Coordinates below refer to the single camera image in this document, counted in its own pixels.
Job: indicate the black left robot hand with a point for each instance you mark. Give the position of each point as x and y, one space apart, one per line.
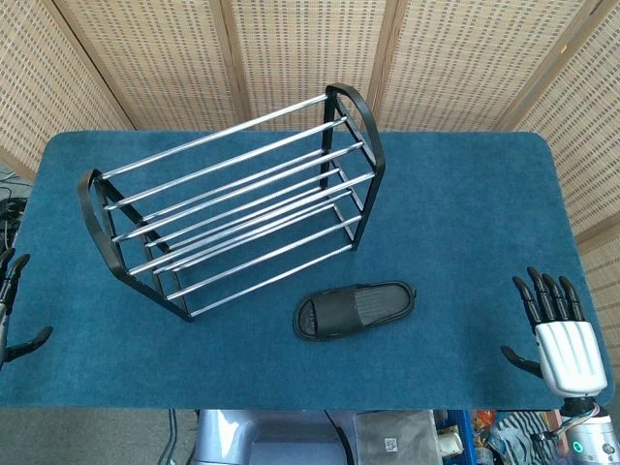
9 286

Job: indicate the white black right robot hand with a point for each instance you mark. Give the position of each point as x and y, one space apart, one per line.
571 358

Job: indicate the black rubber slipper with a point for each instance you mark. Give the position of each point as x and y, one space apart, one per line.
339 315

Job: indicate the black chrome shoe rack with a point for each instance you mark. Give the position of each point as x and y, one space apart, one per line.
93 218

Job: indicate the zebra striped cloth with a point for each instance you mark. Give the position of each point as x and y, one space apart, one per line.
513 436

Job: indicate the blue plastic crate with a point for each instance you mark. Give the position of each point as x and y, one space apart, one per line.
465 436

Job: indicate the white paper cup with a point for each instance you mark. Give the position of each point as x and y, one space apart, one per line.
449 443

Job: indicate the blue carpet mat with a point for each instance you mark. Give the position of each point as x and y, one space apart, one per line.
460 218

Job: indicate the grey pouch with QR label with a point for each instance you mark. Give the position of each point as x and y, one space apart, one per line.
397 428

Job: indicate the lavender robot torso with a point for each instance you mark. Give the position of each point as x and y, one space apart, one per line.
271 436

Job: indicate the woven bamboo folding screen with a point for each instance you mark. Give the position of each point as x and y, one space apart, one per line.
290 48

